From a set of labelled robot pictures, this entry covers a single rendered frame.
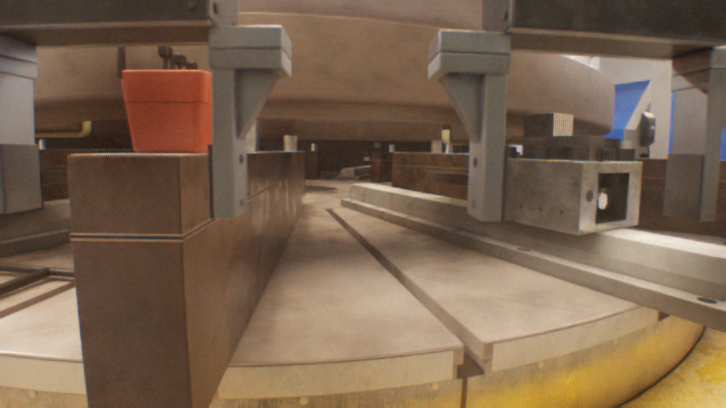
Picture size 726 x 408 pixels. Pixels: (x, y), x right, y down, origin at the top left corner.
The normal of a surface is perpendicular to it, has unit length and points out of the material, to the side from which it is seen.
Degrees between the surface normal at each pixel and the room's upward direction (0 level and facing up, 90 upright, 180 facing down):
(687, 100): 90
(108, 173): 90
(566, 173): 90
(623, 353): 90
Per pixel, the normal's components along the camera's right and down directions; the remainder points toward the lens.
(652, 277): -0.89, 0.02
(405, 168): -0.65, 0.05
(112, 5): 0.03, 0.08
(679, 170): -1.00, -0.01
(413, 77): 0.28, 0.08
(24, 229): 0.95, 0.04
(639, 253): -0.84, -0.29
